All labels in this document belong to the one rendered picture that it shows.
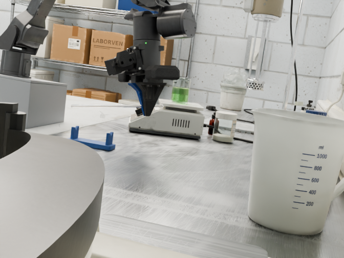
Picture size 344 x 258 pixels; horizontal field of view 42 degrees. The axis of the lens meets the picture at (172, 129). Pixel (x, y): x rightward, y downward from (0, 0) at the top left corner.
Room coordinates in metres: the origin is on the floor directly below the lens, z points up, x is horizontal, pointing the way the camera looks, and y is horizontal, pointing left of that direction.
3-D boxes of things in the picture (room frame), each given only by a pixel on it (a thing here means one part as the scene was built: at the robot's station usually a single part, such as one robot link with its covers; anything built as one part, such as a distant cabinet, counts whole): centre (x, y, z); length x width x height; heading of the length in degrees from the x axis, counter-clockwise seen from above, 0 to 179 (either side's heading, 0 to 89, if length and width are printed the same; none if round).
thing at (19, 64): (1.13, 0.41, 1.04); 0.07 x 0.07 x 0.06; 78
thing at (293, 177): (0.61, -0.19, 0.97); 0.18 x 0.13 x 0.15; 107
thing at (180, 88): (1.24, -0.01, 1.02); 0.06 x 0.05 x 0.08; 26
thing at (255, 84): (1.56, -0.26, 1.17); 0.07 x 0.07 x 0.25
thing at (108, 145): (0.94, 0.17, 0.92); 0.10 x 0.03 x 0.04; 77
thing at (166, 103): (1.25, -0.01, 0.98); 0.12 x 0.12 x 0.01; 5
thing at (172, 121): (1.25, 0.01, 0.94); 0.22 x 0.13 x 0.08; 95
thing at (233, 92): (2.28, -0.28, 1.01); 0.14 x 0.14 x 0.21
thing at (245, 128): (1.56, -0.25, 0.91); 0.30 x 0.20 x 0.01; 76
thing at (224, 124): (1.23, -0.14, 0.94); 0.06 x 0.06 x 0.08
